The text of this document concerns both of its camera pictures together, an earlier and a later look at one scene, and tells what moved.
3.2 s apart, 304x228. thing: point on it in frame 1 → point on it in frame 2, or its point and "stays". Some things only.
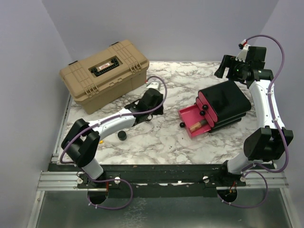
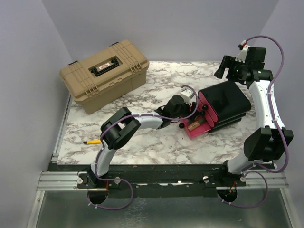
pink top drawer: [210, 110] stays
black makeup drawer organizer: [229, 103] stays
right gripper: [230, 61] stays
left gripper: [159, 111] → [188, 109]
